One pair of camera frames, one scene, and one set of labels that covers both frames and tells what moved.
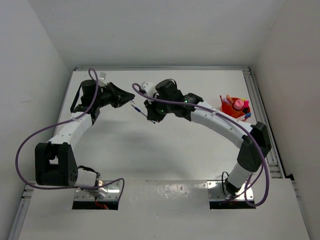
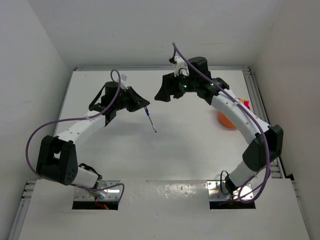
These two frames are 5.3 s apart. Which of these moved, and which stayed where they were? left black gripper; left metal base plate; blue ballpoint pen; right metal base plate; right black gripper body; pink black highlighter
Moved: right black gripper body; left black gripper; blue ballpoint pen
Stayed: pink black highlighter; right metal base plate; left metal base plate
